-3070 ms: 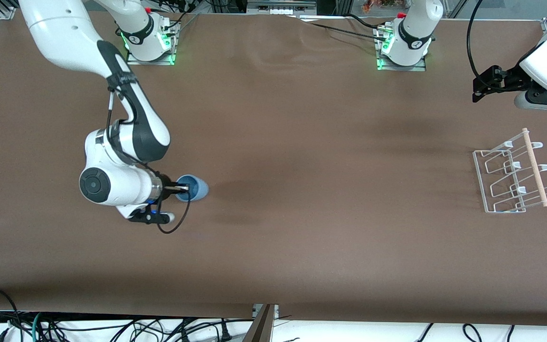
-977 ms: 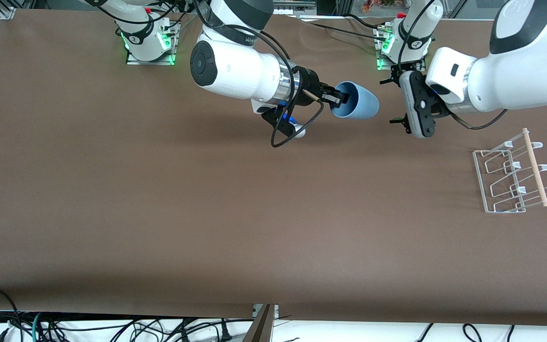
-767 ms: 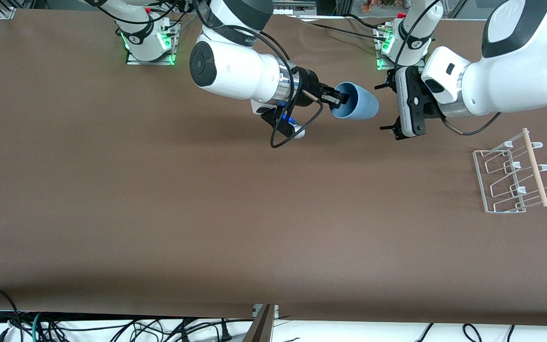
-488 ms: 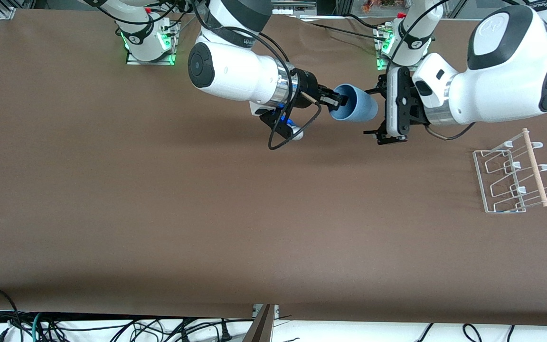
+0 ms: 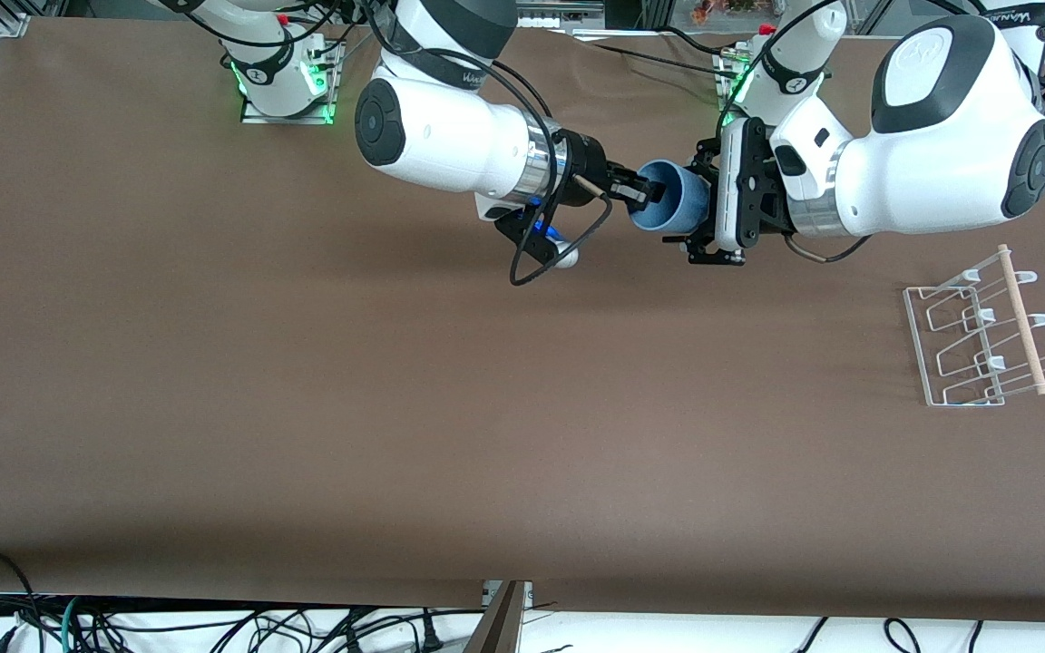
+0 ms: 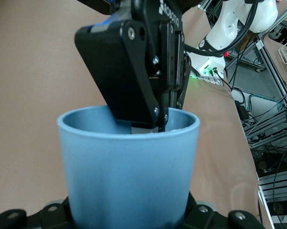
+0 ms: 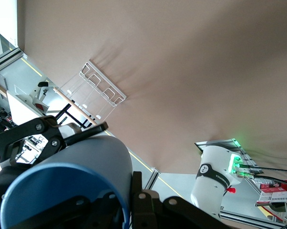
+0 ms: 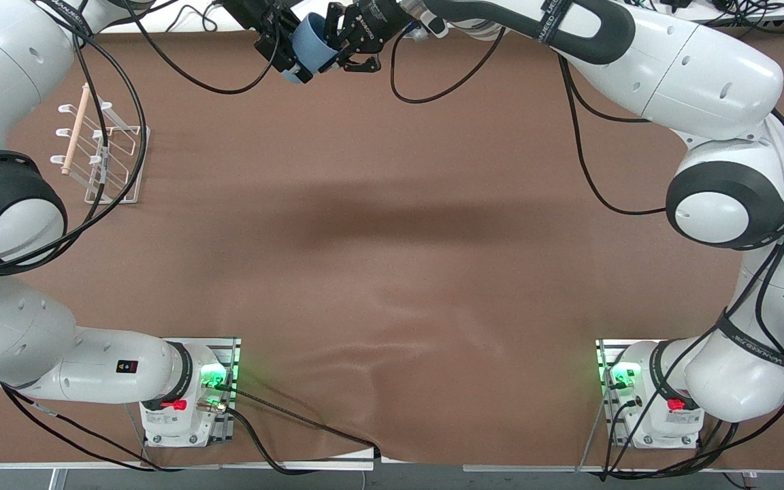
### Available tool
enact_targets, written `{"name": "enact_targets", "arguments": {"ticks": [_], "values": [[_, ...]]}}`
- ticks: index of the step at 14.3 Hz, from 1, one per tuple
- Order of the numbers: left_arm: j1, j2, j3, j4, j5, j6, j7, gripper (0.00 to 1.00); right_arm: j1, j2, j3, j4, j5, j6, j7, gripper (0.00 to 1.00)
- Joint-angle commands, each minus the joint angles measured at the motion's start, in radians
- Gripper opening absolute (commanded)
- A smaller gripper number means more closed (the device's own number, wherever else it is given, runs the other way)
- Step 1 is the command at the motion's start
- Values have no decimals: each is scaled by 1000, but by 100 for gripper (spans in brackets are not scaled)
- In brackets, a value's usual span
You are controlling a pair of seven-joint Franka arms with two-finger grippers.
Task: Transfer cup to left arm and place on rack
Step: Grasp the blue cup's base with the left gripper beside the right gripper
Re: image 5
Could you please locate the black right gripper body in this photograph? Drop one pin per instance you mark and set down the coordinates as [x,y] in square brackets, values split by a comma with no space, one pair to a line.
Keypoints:
[584,161]

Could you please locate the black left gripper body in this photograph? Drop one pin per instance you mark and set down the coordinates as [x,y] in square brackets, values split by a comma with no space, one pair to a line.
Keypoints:
[777,214]

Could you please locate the blue plastic cup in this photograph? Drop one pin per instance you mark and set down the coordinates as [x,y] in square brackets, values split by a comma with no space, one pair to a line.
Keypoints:
[688,204]

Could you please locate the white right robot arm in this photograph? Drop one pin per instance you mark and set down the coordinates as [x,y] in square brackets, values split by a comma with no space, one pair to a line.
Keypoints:
[450,136]

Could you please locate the white power strip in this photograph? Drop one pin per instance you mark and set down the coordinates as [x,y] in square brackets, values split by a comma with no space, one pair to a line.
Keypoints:
[559,14]

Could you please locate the brown table cover sheet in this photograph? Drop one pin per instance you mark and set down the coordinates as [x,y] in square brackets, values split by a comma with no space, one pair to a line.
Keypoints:
[522,408]

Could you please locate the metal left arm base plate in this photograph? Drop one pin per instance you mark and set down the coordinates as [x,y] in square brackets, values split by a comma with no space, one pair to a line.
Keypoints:
[722,82]

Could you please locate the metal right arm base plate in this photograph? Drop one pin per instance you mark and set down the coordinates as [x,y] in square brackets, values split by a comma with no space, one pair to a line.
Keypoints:
[255,116]

